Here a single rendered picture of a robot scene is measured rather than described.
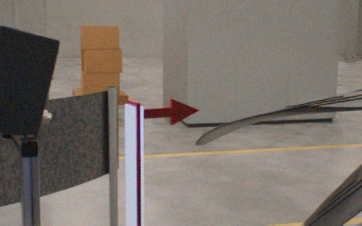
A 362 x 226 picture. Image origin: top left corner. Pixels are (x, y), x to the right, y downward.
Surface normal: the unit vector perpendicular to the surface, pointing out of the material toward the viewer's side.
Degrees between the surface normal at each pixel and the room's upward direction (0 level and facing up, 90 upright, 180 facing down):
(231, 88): 90
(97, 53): 90
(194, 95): 90
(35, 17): 90
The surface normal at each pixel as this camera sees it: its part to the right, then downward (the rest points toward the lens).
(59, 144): 0.80, 0.10
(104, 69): 0.23, 0.15
